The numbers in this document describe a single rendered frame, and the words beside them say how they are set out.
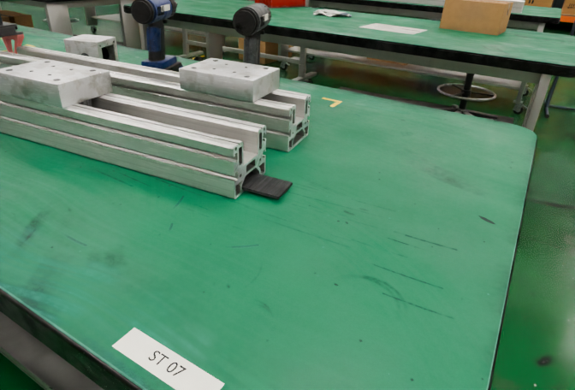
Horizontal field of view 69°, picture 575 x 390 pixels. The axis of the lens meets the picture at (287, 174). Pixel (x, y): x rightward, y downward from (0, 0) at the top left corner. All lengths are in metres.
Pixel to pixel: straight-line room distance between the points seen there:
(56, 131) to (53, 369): 0.60
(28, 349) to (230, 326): 0.89
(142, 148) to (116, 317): 0.31
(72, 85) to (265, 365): 0.56
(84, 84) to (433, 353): 0.66
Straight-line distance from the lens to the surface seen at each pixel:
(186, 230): 0.57
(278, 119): 0.76
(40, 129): 0.86
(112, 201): 0.65
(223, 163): 0.60
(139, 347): 0.44
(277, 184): 0.65
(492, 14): 2.50
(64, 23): 3.77
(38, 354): 1.26
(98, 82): 0.83
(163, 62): 1.15
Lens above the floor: 1.10
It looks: 28 degrees down
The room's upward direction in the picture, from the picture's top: 3 degrees clockwise
